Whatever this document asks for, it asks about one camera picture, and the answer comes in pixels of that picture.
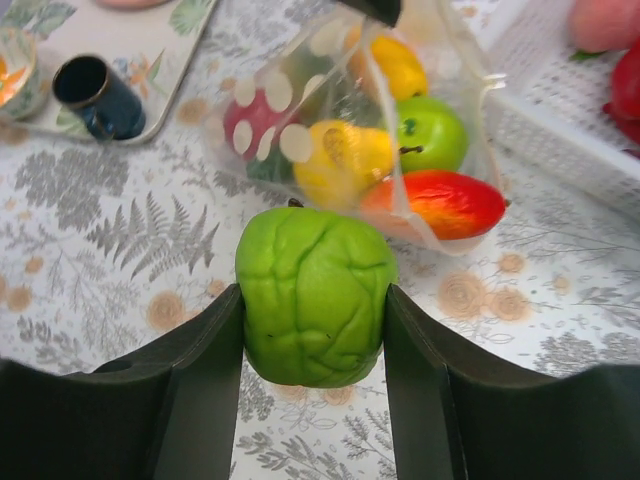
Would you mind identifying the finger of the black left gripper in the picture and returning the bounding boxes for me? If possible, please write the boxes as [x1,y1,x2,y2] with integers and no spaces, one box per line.
[338,0,402,26]

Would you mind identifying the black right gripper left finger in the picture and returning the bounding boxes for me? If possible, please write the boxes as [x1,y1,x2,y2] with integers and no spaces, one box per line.
[1,285,243,479]

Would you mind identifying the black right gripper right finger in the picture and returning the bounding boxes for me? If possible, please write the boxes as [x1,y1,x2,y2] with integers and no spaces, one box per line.
[384,286,639,479]

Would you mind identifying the yellow orange mango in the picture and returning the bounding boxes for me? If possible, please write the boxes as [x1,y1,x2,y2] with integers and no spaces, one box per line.
[348,34,429,101]

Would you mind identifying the green cucumber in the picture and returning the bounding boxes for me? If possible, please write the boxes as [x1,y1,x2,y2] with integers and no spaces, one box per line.
[246,46,332,184]

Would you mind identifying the clear zip top bag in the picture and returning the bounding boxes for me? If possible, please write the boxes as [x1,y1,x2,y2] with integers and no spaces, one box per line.
[203,1,508,255]

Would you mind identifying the green apple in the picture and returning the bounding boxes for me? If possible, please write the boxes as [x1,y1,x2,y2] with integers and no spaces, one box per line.
[396,95,469,173]

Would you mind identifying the yellow lemon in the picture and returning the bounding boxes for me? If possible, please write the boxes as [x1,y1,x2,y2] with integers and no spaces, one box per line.
[280,120,394,211]

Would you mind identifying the red apple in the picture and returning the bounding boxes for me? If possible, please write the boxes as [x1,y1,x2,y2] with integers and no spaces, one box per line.
[223,89,289,162]

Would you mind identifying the red yellow mango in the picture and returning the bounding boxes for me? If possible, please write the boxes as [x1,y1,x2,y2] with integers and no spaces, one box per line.
[358,170,508,244]

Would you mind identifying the pink peach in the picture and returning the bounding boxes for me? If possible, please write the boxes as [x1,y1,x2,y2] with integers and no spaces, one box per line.
[568,0,639,53]

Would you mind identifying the white plastic basket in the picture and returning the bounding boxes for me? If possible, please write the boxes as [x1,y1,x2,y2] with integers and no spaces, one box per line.
[480,1,639,218]

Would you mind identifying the floral table mat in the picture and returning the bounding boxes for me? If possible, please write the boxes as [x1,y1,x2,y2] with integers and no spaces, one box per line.
[1,1,639,479]

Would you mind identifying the leaf pattern tray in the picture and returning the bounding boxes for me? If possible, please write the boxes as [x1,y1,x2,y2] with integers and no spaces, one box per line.
[1,0,216,144]

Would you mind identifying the red bell pepper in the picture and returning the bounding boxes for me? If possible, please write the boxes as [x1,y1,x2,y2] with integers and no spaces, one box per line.
[603,40,639,144]

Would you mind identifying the dark blue cup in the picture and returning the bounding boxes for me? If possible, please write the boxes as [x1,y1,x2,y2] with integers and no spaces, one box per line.
[52,54,146,140]

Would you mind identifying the floral small bowl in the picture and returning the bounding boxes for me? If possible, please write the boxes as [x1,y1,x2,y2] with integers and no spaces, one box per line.
[1,27,46,122]

